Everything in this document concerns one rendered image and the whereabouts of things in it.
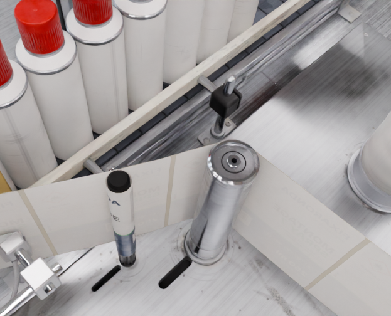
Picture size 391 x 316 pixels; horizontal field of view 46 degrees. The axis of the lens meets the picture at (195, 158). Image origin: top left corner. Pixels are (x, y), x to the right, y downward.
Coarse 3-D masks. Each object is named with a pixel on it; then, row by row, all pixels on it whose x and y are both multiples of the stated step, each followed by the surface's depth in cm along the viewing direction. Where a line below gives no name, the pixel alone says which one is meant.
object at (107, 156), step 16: (272, 0) 69; (320, 0) 72; (256, 16) 67; (272, 32) 66; (256, 48) 66; (192, 96) 59; (160, 112) 57; (144, 128) 56; (128, 144) 55; (96, 160) 53; (80, 176) 52
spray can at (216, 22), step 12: (216, 0) 51; (228, 0) 52; (204, 12) 53; (216, 12) 53; (228, 12) 54; (204, 24) 55; (216, 24) 55; (228, 24) 56; (204, 36) 56; (216, 36) 56; (204, 48) 58; (216, 48) 58; (204, 60) 60
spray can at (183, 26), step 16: (176, 0) 47; (192, 0) 47; (176, 16) 49; (192, 16) 49; (176, 32) 51; (192, 32) 51; (176, 48) 53; (192, 48) 54; (176, 64) 55; (192, 64) 57
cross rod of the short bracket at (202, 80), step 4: (200, 76) 57; (204, 76) 57; (200, 80) 57; (204, 80) 56; (208, 80) 57; (200, 84) 57; (204, 84) 56; (208, 84) 56; (212, 84) 56; (208, 88) 56; (212, 88) 56
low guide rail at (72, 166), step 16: (288, 0) 64; (304, 0) 65; (272, 16) 62; (288, 16) 65; (256, 32) 61; (224, 48) 59; (240, 48) 60; (208, 64) 57; (224, 64) 60; (176, 80) 56; (192, 80) 56; (160, 96) 54; (176, 96) 56; (144, 112) 53; (112, 128) 51; (128, 128) 52; (96, 144) 50; (112, 144) 52; (80, 160) 49; (48, 176) 48; (64, 176) 49
